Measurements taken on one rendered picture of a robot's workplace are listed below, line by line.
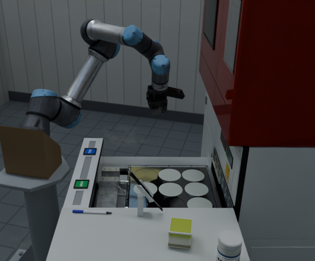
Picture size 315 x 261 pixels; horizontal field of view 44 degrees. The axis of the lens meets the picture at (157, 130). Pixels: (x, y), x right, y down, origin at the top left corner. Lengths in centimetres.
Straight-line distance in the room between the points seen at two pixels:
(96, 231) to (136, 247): 15
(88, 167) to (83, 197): 22
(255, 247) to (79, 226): 69
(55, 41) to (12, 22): 54
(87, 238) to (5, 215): 183
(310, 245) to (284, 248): 10
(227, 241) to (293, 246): 52
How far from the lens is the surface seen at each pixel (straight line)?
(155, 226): 136
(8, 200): 326
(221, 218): 142
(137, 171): 177
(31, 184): 189
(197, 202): 159
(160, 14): 406
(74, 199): 152
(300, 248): 168
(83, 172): 167
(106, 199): 163
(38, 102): 189
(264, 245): 162
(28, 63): 482
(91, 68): 198
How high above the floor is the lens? 185
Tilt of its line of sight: 27 degrees down
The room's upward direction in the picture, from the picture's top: 1 degrees clockwise
